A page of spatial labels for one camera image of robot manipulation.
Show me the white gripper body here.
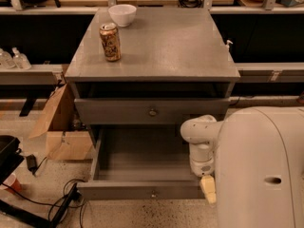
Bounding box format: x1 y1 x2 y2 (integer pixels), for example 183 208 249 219
189 143 215 177

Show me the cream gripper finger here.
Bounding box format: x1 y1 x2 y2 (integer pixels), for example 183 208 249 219
199 175 217 204

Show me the grey drawer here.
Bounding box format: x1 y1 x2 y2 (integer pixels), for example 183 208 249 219
78 125 203 200
75 98 229 124

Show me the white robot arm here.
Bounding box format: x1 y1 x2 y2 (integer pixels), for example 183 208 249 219
180 106 304 228

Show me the grey drawer cabinet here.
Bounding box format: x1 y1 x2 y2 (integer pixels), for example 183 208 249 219
66 8 239 140

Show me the grey top drawer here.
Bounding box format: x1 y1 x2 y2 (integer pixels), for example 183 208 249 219
75 98 229 124

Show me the small white pump bottle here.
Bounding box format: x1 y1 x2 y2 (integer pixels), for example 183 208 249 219
225 40 233 52

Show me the cardboard box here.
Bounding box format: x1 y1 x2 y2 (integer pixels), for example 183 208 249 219
29 85 94 161

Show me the gold soda can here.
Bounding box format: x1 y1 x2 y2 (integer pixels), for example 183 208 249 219
99 23 121 62

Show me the white bowl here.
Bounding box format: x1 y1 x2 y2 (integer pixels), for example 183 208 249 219
108 4 137 27

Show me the black power adapter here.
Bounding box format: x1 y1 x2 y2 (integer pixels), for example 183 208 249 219
26 155 38 173

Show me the black bin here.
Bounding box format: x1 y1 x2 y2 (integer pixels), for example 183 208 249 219
0 135 24 183

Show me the red plastic cup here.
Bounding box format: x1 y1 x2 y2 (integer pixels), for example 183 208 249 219
0 173 22 194

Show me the black metal stand leg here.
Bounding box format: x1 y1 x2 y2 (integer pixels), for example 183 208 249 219
0 183 78 228

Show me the clear sanitizer bottle right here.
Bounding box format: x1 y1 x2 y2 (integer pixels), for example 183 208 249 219
12 47 31 70

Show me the clear sanitizer bottle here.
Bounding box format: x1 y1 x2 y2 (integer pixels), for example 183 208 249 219
0 48 15 68
12 47 31 70

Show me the clear sanitizer bottle left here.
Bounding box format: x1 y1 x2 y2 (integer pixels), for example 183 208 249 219
0 48 15 68

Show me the black cable on floor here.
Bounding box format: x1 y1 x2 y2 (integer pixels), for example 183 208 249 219
1 155 91 228

